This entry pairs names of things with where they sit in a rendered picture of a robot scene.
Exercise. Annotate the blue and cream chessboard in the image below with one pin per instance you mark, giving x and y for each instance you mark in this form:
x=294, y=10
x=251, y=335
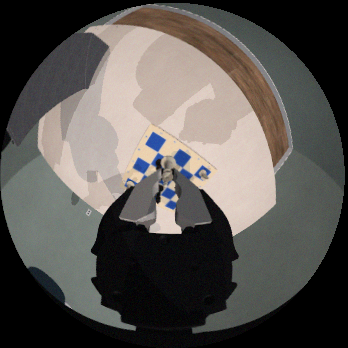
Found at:
x=156, y=144

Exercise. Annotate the black chess king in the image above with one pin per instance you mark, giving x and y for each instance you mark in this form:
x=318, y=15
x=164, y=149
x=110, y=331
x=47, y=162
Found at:
x=157, y=198

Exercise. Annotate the white queen chess piece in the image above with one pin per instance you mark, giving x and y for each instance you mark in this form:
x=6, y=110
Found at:
x=168, y=162

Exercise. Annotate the black bishop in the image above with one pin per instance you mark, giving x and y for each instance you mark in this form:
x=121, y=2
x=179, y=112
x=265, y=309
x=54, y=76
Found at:
x=158, y=165

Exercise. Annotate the white chess king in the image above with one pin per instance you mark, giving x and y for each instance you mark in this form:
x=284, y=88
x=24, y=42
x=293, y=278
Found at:
x=129, y=184

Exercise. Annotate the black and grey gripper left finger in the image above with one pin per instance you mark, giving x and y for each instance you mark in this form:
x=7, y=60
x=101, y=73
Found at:
x=137, y=205

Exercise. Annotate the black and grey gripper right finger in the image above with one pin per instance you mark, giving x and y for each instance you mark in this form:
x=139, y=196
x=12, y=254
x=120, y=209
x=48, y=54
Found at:
x=197, y=209

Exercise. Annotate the white knight chess piece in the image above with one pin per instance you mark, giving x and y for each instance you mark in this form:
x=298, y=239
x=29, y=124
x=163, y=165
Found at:
x=203, y=175

